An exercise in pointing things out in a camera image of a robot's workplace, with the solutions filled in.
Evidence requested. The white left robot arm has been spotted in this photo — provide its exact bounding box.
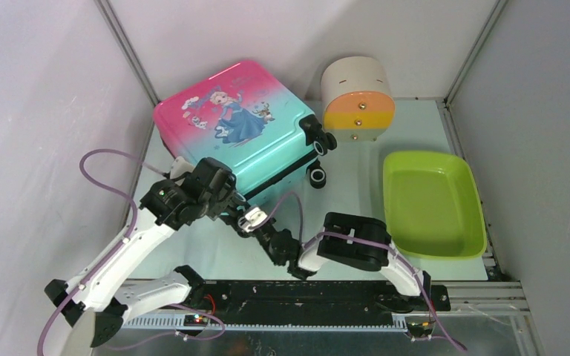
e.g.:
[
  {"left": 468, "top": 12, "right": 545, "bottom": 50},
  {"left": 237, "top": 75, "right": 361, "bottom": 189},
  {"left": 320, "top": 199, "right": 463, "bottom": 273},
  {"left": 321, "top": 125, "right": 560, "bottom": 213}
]
[{"left": 45, "top": 157, "right": 244, "bottom": 351}]

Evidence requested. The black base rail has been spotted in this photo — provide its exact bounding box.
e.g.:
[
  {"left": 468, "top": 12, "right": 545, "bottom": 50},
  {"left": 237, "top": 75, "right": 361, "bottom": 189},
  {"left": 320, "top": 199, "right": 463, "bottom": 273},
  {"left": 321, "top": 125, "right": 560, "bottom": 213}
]
[{"left": 183, "top": 280, "right": 429, "bottom": 327}]

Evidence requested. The green plastic bin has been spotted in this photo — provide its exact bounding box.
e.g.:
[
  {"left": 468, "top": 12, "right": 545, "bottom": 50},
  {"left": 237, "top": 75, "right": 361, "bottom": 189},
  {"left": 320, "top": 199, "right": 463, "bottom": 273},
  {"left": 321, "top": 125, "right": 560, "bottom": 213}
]
[{"left": 382, "top": 151, "right": 487, "bottom": 260}]

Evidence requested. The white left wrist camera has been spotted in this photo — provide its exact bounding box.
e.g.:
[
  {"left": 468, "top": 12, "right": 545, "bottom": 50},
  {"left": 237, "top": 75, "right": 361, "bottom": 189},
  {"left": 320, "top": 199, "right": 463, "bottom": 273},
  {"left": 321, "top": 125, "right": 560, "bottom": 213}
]
[{"left": 166, "top": 156, "right": 194, "bottom": 182}]

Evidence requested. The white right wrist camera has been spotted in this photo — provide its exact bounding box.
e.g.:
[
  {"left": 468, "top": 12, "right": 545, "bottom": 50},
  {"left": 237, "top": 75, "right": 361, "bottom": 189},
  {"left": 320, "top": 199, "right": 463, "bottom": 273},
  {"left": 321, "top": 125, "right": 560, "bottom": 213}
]
[{"left": 237, "top": 206, "right": 268, "bottom": 233}]

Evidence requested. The beige orange round storage box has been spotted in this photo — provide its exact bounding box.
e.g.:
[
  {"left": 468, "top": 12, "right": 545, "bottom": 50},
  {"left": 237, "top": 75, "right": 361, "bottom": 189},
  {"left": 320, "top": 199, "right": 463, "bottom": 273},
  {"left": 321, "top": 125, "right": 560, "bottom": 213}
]
[{"left": 321, "top": 56, "right": 396, "bottom": 142}]

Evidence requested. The pink and teal kids suitcase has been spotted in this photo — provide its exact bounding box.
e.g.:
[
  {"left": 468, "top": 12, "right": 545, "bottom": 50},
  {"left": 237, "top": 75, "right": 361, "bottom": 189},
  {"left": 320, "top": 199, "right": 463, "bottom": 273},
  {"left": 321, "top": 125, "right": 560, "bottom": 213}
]
[{"left": 153, "top": 60, "right": 337, "bottom": 205}]

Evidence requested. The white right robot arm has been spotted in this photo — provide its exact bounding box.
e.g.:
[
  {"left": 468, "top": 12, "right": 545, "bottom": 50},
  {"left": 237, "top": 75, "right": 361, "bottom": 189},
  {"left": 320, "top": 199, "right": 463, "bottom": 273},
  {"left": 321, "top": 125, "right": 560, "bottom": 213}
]
[{"left": 220, "top": 206, "right": 432, "bottom": 310}]

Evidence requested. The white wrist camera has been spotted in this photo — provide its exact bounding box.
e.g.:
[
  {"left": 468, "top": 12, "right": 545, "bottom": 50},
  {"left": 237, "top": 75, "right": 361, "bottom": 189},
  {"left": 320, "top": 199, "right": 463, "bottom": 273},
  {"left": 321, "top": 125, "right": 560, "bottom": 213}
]
[
  {"left": 166, "top": 156, "right": 194, "bottom": 182},
  {"left": 237, "top": 206, "right": 268, "bottom": 233}
]

